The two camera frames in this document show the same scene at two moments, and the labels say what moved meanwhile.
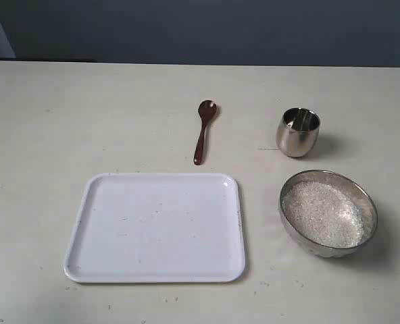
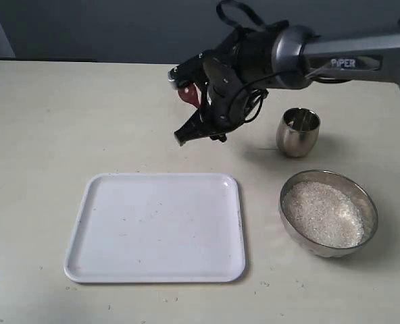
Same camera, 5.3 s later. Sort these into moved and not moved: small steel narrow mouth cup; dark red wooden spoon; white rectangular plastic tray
Moved: dark red wooden spoon
Not moved: small steel narrow mouth cup; white rectangular plastic tray
